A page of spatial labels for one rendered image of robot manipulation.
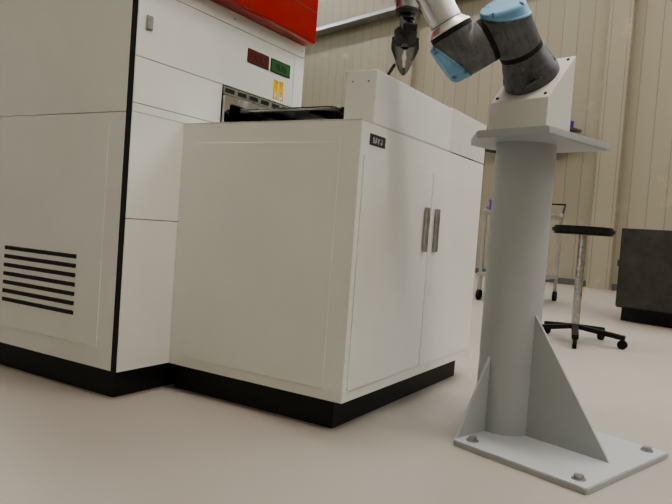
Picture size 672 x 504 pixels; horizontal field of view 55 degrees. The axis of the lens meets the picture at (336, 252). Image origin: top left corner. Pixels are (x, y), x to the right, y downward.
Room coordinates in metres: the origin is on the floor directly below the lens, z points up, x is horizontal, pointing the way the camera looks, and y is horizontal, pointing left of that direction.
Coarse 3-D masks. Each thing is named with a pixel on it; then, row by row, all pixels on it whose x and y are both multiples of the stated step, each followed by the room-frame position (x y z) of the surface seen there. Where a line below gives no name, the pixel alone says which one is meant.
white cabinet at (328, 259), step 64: (192, 128) 1.97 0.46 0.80; (256, 128) 1.84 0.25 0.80; (320, 128) 1.73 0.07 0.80; (384, 128) 1.77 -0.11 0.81; (192, 192) 1.96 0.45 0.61; (256, 192) 1.83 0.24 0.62; (320, 192) 1.72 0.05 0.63; (384, 192) 1.79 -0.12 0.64; (448, 192) 2.19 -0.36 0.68; (192, 256) 1.95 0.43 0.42; (256, 256) 1.82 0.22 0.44; (320, 256) 1.71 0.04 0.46; (384, 256) 1.82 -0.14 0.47; (448, 256) 2.23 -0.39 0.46; (192, 320) 1.94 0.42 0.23; (256, 320) 1.81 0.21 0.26; (320, 320) 1.70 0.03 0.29; (384, 320) 1.84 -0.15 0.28; (448, 320) 2.27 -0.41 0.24; (192, 384) 1.97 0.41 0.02; (256, 384) 1.85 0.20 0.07; (320, 384) 1.70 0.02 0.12; (384, 384) 1.88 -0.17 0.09
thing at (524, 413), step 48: (480, 144) 1.84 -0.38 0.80; (528, 144) 1.71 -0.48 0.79; (576, 144) 1.71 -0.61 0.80; (528, 192) 1.71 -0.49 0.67; (528, 240) 1.71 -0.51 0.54; (528, 288) 1.71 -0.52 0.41; (528, 336) 1.72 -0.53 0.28; (480, 384) 1.72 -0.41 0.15; (528, 384) 1.72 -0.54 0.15; (480, 432) 1.72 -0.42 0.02; (528, 432) 1.72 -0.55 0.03; (576, 432) 1.62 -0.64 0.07; (576, 480) 1.42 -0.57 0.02
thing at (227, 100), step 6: (222, 96) 2.13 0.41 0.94; (228, 96) 2.14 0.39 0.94; (222, 102) 2.13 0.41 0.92; (228, 102) 2.14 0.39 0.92; (234, 102) 2.16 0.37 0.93; (240, 102) 2.19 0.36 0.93; (246, 102) 2.22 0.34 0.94; (222, 108) 2.13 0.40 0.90; (228, 108) 2.14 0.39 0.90; (246, 108) 2.22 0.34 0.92; (252, 108) 2.25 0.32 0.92; (222, 114) 2.13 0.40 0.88; (228, 114) 2.14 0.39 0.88; (222, 120) 2.13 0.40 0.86; (228, 120) 2.14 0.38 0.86; (234, 120) 2.17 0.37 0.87
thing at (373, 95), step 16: (352, 80) 1.76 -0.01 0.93; (368, 80) 1.73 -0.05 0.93; (384, 80) 1.75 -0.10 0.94; (352, 96) 1.75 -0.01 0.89; (368, 96) 1.73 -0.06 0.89; (384, 96) 1.76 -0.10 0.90; (400, 96) 1.84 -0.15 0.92; (416, 96) 1.93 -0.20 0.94; (352, 112) 1.75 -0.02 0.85; (368, 112) 1.73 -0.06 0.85; (384, 112) 1.77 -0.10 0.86; (400, 112) 1.85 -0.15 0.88; (416, 112) 1.94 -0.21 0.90; (432, 112) 2.04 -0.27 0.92; (448, 112) 2.15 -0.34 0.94; (400, 128) 1.86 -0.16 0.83; (416, 128) 1.95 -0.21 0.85; (432, 128) 2.05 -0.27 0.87; (448, 128) 2.16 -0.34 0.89; (432, 144) 2.06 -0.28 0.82; (448, 144) 2.17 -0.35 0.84
